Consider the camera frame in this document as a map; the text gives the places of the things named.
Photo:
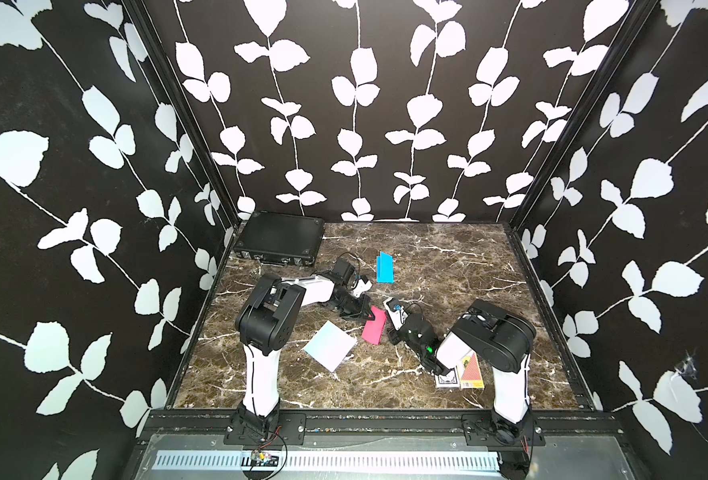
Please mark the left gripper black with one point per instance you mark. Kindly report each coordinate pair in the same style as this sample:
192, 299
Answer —
358, 311

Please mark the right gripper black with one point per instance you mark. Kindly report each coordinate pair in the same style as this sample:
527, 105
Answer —
394, 336

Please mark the blue square paper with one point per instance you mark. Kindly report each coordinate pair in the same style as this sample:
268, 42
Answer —
385, 268

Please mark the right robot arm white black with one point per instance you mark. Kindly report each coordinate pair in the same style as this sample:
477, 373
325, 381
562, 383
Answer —
497, 336

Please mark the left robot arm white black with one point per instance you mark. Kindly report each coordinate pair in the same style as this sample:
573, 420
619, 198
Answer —
268, 319

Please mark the white square paper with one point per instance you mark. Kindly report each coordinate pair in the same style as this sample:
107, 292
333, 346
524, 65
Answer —
330, 346

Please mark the playing card deck box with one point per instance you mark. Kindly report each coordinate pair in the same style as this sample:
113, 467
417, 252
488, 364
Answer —
449, 380

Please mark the red playing card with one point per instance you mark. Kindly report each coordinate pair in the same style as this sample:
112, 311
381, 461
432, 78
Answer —
469, 371

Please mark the black case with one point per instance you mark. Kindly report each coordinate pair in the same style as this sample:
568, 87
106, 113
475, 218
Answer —
280, 239

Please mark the small circuit board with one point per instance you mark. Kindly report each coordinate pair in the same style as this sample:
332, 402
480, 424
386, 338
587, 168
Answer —
261, 459

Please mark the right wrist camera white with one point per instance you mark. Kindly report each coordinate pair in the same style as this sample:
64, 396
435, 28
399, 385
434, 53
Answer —
396, 312

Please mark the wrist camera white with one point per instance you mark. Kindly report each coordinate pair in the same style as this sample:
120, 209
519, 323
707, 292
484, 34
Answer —
396, 312
363, 285

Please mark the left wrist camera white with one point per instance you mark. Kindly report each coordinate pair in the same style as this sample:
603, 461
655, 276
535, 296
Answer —
363, 285

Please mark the black front rail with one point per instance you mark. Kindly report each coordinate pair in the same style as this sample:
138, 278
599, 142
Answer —
297, 426

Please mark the white slotted cable duct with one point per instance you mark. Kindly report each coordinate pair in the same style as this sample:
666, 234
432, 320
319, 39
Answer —
389, 462

